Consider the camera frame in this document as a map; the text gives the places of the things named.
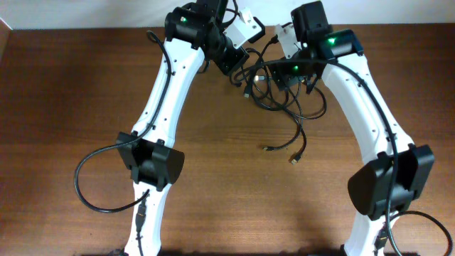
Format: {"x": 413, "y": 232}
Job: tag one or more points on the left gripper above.
{"x": 232, "y": 58}

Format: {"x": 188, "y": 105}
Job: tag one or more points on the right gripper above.
{"x": 284, "y": 76}

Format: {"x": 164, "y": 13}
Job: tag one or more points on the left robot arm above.
{"x": 194, "y": 33}

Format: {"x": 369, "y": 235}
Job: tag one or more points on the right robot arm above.
{"x": 395, "y": 170}

